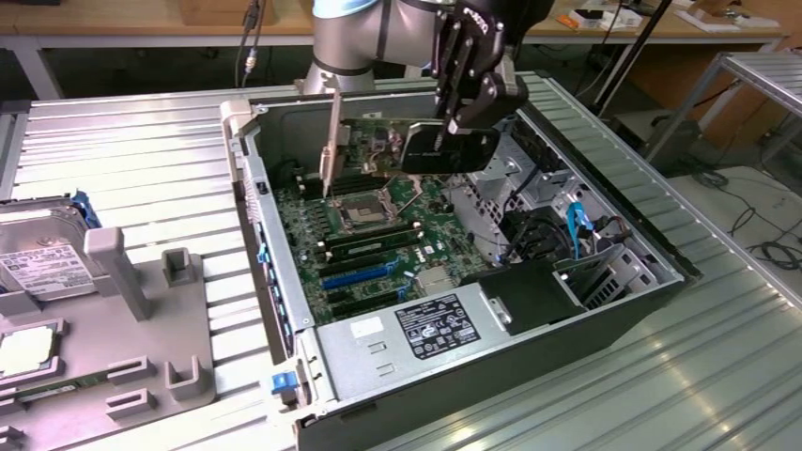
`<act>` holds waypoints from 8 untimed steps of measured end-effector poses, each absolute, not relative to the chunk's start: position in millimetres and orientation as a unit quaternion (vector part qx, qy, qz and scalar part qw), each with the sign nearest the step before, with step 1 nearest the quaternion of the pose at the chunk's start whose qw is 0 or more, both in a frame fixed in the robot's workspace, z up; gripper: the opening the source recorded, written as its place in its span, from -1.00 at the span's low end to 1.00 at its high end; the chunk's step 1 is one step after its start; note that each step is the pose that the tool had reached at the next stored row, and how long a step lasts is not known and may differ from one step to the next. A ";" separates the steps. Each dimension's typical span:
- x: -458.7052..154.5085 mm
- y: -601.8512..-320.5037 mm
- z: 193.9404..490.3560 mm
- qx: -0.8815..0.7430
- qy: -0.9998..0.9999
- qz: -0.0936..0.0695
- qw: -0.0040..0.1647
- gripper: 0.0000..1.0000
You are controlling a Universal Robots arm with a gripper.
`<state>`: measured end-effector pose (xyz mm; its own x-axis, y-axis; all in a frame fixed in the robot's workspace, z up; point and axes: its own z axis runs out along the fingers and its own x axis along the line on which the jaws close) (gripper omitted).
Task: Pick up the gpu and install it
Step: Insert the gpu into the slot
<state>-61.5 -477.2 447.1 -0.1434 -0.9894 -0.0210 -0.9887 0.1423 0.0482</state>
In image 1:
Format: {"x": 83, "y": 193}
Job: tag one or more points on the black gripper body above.
{"x": 495, "y": 28}

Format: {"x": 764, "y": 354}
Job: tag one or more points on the Nvidia graphics card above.
{"x": 451, "y": 155}

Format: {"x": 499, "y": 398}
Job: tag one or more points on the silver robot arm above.
{"x": 356, "y": 37}

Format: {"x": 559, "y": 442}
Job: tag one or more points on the silver perforated drive cage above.
{"x": 495, "y": 188}

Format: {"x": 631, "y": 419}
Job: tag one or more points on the white and orange box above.
{"x": 616, "y": 20}

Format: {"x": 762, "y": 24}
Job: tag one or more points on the black tripod pole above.
{"x": 639, "y": 44}

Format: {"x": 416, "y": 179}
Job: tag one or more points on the green motherboard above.
{"x": 432, "y": 235}

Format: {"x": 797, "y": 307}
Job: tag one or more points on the CPU socket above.
{"x": 363, "y": 211}

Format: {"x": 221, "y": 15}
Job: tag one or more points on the white flat box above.
{"x": 707, "y": 19}

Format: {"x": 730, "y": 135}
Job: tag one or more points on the silver chipset heatsink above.
{"x": 435, "y": 279}

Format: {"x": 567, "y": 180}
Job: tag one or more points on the silver disk bay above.
{"x": 602, "y": 282}

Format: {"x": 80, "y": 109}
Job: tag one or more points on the black plastic shroud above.
{"x": 532, "y": 296}

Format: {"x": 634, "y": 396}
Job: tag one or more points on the black expansion slot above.
{"x": 356, "y": 269}

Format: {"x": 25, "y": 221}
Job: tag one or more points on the wooden desk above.
{"x": 125, "y": 23}

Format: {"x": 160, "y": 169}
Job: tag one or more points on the black PC case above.
{"x": 500, "y": 376}

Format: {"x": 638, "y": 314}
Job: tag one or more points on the silver power supply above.
{"x": 351, "y": 357}

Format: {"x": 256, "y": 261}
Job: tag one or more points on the blue case latch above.
{"x": 283, "y": 381}

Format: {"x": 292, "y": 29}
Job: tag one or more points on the grey parts rack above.
{"x": 125, "y": 338}

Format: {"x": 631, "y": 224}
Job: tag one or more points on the hard disk with blue carrier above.
{"x": 44, "y": 263}

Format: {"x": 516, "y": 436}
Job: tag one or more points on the silver CPU chip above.
{"x": 25, "y": 350}

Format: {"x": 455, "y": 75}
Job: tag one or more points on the green RAM stick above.
{"x": 49, "y": 389}

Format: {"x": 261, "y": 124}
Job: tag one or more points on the aluminium frame table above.
{"x": 751, "y": 70}

